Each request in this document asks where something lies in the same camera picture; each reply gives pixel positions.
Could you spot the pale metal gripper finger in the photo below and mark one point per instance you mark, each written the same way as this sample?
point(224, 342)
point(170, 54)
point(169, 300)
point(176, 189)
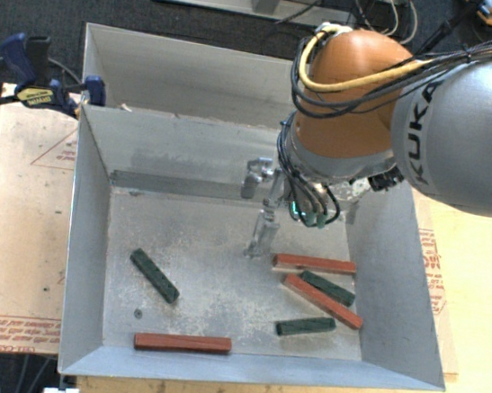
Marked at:
point(262, 236)
point(252, 180)

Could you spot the red-brown flat block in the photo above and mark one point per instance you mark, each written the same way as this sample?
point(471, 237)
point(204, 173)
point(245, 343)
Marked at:
point(314, 264)
point(324, 302)
point(182, 343)

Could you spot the grey metal bin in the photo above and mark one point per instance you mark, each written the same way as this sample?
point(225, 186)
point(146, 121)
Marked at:
point(216, 278)

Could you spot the dark green flat block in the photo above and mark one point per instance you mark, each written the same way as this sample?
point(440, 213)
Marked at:
point(333, 289)
point(306, 326)
point(155, 275)

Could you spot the brown cardboard board, red print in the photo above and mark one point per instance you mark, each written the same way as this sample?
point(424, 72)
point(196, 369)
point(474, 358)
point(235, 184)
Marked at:
point(21, 214)

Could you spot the black cylinder on white bracket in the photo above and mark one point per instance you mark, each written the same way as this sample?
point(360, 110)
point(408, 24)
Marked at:
point(384, 179)

